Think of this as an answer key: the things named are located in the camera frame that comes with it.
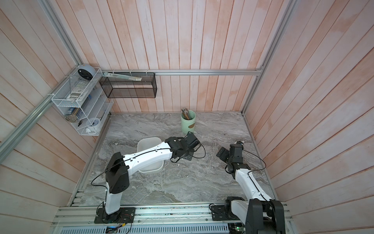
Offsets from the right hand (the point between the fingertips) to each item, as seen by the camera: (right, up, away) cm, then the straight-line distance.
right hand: (225, 151), depth 90 cm
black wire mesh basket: (-77, +44, +14) cm, 89 cm away
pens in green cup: (-25, +25, +9) cm, 36 cm away
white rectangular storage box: (-54, +3, +14) cm, 56 cm away
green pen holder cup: (-23, +16, +11) cm, 30 cm away
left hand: (-25, -1, -6) cm, 25 cm away
